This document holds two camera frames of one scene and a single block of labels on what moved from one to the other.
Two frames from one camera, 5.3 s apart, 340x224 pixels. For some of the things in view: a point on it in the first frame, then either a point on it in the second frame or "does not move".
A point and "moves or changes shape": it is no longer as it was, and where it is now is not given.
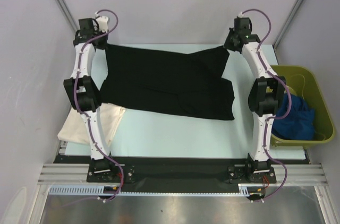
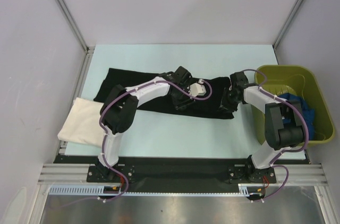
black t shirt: x=169 y=82 moves or changes shape
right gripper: x=227 y=44 -> x=224 y=105
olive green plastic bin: x=300 y=80 does not move
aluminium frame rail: x=307 y=174 does not move
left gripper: x=103 y=46 -> x=183 y=104
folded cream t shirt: x=73 y=129 does not move
